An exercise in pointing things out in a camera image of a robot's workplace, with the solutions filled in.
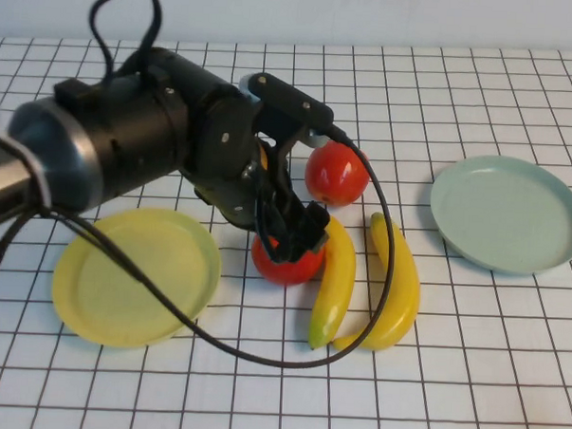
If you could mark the yellow banana bright green tip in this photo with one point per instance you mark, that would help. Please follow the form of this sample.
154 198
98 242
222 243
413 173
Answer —
335 283

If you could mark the white zip tie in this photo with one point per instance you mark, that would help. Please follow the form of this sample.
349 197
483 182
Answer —
32 165

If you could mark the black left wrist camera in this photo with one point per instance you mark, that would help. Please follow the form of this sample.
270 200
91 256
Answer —
291 101

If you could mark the yellow banana faint green tip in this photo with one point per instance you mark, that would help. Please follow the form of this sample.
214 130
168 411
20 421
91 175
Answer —
404 286

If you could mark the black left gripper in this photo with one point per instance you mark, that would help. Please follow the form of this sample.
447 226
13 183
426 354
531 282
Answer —
268 185

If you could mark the red apple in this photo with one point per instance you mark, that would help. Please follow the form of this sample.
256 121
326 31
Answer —
335 174
288 271

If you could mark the yellow round plate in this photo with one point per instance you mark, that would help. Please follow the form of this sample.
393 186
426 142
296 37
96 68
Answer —
136 284

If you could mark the black and grey left robot arm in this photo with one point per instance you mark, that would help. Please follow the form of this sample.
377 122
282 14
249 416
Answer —
128 136

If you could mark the teal round plate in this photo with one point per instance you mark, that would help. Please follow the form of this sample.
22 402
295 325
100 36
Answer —
509 215

